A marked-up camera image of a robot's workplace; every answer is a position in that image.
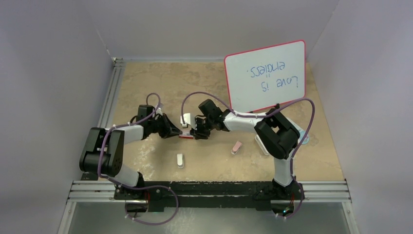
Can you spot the pink and white stapler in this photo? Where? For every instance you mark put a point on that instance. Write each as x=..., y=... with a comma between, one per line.
x=236, y=147

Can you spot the red staple box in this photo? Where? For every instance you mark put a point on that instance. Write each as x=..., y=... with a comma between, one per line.
x=186, y=134

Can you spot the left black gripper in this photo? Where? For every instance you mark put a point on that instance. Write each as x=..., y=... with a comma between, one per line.
x=169, y=129

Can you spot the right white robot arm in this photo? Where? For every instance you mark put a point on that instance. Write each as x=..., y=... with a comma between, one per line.
x=276, y=133

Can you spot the red-framed whiteboard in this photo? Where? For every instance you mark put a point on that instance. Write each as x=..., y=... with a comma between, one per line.
x=260, y=78

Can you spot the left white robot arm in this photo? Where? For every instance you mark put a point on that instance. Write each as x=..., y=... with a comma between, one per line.
x=102, y=154

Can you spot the aluminium frame rail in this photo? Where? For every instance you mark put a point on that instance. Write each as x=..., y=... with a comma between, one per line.
x=109, y=105

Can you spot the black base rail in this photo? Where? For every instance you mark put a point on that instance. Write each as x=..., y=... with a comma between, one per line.
x=258, y=195

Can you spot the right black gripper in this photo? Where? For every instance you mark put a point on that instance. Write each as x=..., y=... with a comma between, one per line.
x=197, y=132

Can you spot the blue patterned oval case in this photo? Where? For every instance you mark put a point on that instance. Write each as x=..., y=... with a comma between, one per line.
x=301, y=132

